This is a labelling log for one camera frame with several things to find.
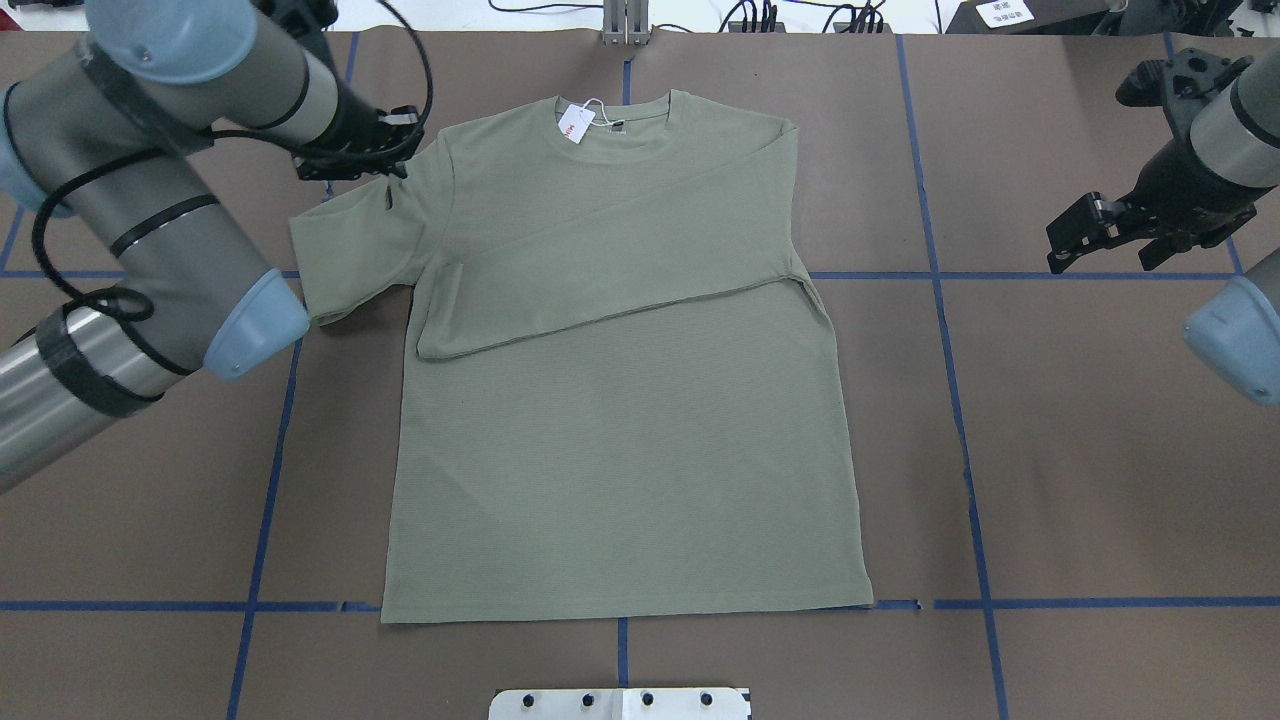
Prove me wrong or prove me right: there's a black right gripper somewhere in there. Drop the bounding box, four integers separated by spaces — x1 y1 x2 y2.
1046 150 1260 274

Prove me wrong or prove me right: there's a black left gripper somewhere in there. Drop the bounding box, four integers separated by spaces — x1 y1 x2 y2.
294 85 421 181

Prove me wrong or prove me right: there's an olive green long-sleeve shirt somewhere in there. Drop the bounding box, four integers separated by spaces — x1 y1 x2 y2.
289 90 874 624

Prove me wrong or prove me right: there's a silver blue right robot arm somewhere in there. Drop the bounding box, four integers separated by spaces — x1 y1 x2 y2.
1046 50 1279 406

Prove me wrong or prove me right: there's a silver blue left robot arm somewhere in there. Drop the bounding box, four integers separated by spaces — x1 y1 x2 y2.
3 1 433 492

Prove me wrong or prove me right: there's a white paper price tag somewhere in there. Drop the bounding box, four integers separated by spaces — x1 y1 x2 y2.
557 102 596 145

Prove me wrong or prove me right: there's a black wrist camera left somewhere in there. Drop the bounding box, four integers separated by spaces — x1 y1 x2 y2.
251 0 339 56

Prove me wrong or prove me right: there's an aluminium camera mount post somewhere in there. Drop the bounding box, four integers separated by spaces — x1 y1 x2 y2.
602 0 652 47

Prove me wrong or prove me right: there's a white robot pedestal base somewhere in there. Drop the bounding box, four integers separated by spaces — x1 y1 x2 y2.
488 687 753 719

